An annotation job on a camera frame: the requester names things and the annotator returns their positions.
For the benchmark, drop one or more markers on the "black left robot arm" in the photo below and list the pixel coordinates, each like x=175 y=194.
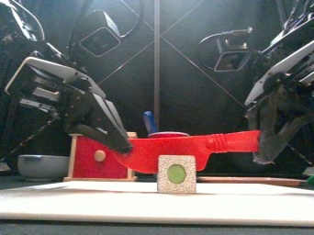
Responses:
x=16 y=24

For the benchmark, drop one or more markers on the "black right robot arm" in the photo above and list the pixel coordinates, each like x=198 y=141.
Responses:
x=302 y=15

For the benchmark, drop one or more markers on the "blue plastic utensil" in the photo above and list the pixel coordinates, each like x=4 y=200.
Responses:
x=150 y=122

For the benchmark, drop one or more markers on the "wooden box with red drawer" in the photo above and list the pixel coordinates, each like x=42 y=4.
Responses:
x=87 y=165

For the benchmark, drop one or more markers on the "red plastic cup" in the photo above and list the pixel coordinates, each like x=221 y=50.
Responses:
x=167 y=134

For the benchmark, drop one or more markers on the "light blue bowl with spout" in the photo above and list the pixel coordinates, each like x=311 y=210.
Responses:
x=40 y=166

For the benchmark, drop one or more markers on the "pink plastic tray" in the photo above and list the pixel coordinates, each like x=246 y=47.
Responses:
x=253 y=181

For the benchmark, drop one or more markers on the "white cutting board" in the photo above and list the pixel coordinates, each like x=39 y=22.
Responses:
x=122 y=202

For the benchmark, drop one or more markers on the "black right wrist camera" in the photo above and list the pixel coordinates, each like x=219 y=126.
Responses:
x=231 y=59

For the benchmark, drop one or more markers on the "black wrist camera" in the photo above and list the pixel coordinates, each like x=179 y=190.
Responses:
x=231 y=59
x=98 y=41

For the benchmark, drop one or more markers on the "grey vertical frame pole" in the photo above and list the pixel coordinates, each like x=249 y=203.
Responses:
x=156 y=61

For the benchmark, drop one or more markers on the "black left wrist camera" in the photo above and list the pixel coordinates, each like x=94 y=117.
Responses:
x=98 y=41

